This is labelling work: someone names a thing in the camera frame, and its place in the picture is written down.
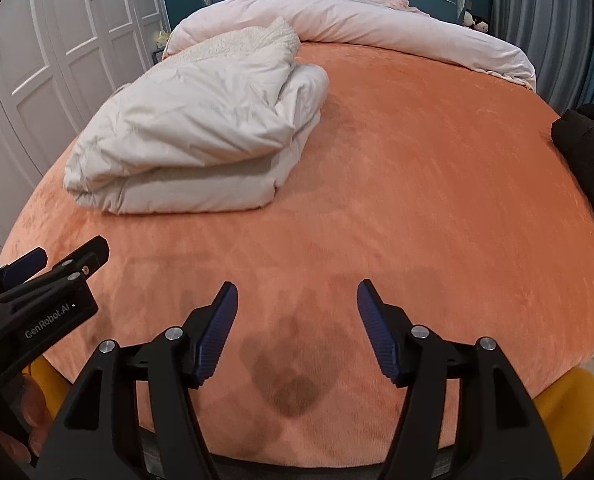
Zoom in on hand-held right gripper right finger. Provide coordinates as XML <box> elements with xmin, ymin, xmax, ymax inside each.
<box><xmin>357</xmin><ymin>279</ymin><xmax>562</xmax><ymax>480</ymax></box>

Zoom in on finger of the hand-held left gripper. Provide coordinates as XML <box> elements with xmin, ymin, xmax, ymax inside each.
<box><xmin>0</xmin><ymin>247</ymin><xmax>48</xmax><ymax>287</ymax></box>
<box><xmin>52</xmin><ymin>236</ymin><xmax>110</xmax><ymax>277</ymax></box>

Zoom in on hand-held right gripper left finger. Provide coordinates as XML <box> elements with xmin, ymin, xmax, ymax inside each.
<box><xmin>29</xmin><ymin>281</ymin><xmax>239</xmax><ymax>480</ymax></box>

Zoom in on white duvet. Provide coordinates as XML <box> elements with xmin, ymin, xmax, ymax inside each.
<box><xmin>63</xmin><ymin>16</ymin><xmax>330</xmax><ymax>213</ymax></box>
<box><xmin>163</xmin><ymin>0</ymin><xmax>538</xmax><ymax>92</ymax></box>

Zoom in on person's left hand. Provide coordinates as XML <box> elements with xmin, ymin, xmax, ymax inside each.
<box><xmin>0</xmin><ymin>374</ymin><xmax>54</xmax><ymax>466</ymax></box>

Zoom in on orange plush bed sheet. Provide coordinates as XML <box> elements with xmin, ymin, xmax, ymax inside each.
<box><xmin>0</xmin><ymin>40</ymin><xmax>594</xmax><ymax>466</ymax></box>

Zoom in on white panelled wardrobe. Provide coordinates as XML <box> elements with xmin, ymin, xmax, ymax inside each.
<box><xmin>0</xmin><ymin>0</ymin><xmax>165</xmax><ymax>251</ymax></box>

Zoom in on yellow bed base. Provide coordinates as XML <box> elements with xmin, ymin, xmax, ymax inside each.
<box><xmin>27</xmin><ymin>355</ymin><xmax>594</xmax><ymax>478</ymax></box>

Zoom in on black cloth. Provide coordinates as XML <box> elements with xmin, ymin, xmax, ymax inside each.
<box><xmin>551</xmin><ymin>104</ymin><xmax>594</xmax><ymax>221</ymax></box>

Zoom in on small plush toy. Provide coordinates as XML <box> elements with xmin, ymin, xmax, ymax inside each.
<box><xmin>461</xmin><ymin>10</ymin><xmax>490</xmax><ymax>34</ymax></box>

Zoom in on grey curtain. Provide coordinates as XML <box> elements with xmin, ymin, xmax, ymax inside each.
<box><xmin>492</xmin><ymin>0</ymin><xmax>594</xmax><ymax>116</ymax></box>

